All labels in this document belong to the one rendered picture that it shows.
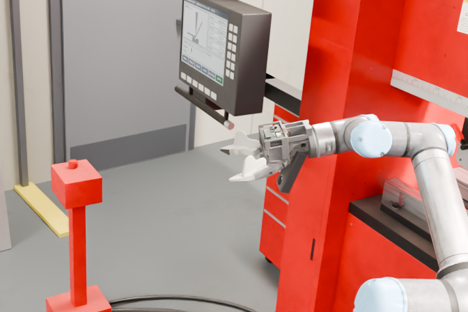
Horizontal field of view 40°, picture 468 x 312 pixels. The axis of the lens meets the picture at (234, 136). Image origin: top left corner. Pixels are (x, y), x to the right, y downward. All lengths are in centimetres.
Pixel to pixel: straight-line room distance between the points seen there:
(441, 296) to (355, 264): 147
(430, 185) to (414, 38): 111
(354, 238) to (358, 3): 91
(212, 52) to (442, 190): 123
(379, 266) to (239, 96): 84
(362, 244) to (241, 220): 166
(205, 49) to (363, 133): 116
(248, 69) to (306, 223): 75
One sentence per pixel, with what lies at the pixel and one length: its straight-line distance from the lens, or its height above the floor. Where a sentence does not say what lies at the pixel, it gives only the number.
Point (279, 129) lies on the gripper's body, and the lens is 143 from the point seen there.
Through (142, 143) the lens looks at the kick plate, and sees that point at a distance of 472.
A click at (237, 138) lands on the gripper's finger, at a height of 146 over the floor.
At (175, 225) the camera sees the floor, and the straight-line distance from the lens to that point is 400.
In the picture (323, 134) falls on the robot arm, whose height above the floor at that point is 150.
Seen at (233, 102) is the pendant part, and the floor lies 129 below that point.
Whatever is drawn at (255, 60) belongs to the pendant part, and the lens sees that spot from 220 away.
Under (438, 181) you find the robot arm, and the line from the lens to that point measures 133.
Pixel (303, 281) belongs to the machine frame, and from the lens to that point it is 275.
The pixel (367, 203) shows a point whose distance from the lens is 256.
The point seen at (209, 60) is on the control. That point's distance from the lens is 235.
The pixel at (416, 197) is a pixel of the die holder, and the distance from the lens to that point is 247.
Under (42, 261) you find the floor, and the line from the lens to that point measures 370.
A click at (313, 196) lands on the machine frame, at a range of 256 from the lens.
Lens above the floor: 202
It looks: 22 degrees down
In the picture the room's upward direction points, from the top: 5 degrees clockwise
